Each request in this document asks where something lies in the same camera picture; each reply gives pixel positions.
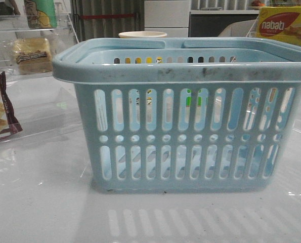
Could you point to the yellow bread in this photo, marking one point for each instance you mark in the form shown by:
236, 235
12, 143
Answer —
32, 55

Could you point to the light blue plastic basket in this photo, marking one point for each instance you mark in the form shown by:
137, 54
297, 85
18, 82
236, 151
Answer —
183, 114

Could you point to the cream paper cup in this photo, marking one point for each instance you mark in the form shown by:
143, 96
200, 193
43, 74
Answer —
142, 34

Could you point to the white drawer cabinet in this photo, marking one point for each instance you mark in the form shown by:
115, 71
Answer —
171, 17

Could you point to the clear acrylic shelf left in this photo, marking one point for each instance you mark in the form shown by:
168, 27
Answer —
43, 105

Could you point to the yellow nabati wafer box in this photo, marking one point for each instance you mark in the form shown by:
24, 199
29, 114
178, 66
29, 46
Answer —
286, 14

